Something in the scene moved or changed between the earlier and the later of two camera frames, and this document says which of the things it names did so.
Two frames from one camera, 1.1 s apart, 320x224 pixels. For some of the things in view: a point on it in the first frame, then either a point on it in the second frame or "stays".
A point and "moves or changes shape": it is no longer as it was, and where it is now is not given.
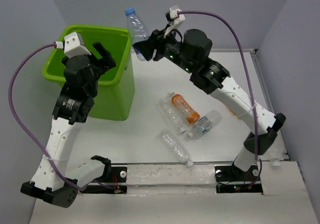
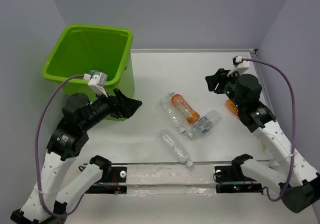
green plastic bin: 115,96 stays
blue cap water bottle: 137,29 moves or changes shape
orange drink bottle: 192,116 stays
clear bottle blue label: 205,125 stays
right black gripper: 156,40 → 220,73
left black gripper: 105,63 → 129,105
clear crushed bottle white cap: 173,113 stays
